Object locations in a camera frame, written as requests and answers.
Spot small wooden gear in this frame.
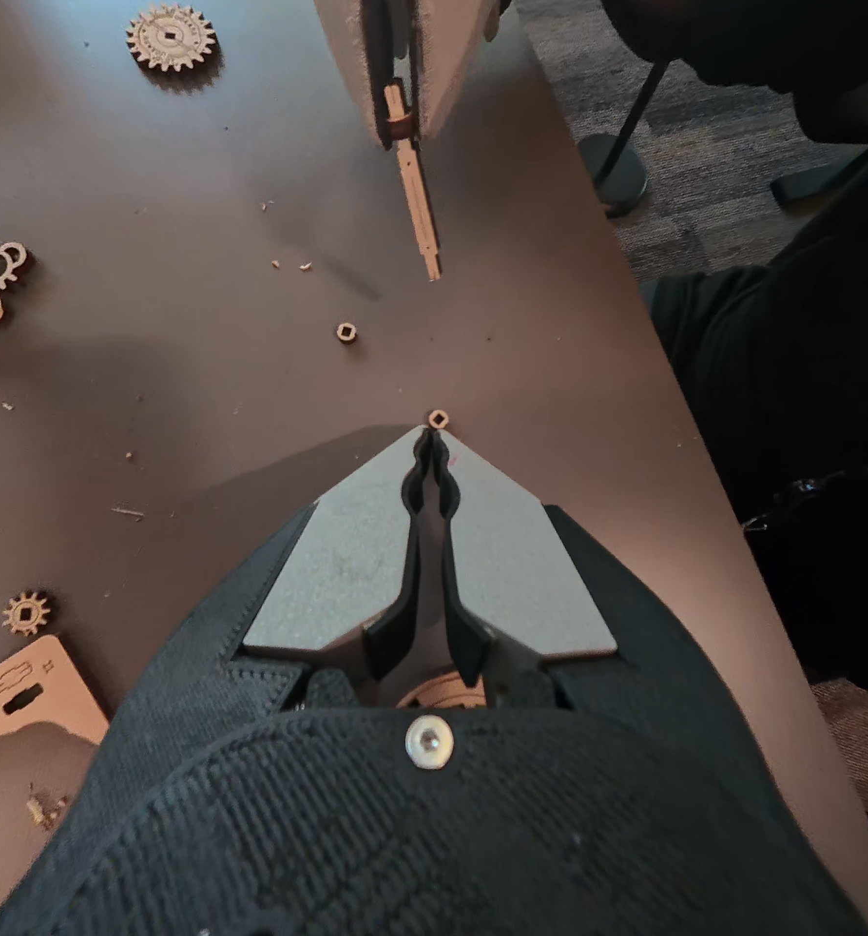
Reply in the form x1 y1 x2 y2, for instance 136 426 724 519
2 589 53 637

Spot large wooden gear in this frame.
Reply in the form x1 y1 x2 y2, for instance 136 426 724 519
125 3 220 74

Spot wood scrap bits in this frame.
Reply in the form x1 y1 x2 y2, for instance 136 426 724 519
24 784 69 831

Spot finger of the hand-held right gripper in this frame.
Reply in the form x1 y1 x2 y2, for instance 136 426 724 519
313 0 396 151
407 0 512 141

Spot wooden plate with round hole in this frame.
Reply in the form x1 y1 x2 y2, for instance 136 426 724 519
396 673 487 709

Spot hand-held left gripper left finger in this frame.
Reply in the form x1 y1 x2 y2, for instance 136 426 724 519
242 426 433 679

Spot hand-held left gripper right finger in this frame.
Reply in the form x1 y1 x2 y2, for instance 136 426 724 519
434 429 619 686

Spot person's black trousers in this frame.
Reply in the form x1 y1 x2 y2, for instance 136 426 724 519
642 142 868 692

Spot black chair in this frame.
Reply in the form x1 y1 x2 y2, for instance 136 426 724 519
600 0 868 143

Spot curved cutout wooden sheet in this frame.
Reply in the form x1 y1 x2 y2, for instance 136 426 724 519
0 634 111 756

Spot black strap with metal buckle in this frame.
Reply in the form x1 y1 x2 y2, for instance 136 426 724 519
741 459 868 533

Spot wooden axle stick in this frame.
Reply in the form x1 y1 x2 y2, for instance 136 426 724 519
384 82 444 282

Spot black chair leg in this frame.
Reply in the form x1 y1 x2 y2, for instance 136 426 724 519
770 162 868 207

